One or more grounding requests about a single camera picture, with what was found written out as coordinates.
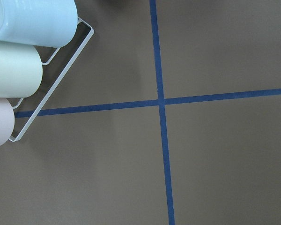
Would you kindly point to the light blue cup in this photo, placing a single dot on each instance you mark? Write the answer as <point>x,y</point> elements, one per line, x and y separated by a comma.
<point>49,23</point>

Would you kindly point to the cream white cup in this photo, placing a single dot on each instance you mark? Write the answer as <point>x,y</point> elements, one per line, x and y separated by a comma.
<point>21,70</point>

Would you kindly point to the pale pink cup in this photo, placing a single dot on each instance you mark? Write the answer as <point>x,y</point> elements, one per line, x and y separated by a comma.
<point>7,120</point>

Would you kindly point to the white wire cup rack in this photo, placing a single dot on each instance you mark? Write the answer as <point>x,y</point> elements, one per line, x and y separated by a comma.
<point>35,113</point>

